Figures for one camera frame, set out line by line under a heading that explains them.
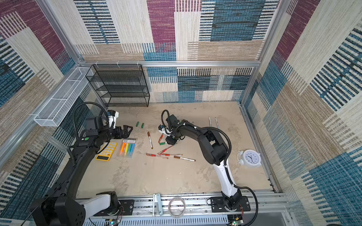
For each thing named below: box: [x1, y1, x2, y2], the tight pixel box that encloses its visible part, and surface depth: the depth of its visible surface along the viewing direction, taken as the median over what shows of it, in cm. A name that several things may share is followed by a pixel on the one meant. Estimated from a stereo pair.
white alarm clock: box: [236, 149, 262, 169], surface depth 89 cm
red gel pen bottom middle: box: [157, 153, 183, 157], surface depth 93 cm
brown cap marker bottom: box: [173, 155, 197, 162], surface depth 91 cm
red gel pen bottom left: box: [145, 153, 169, 160], surface depth 93 cm
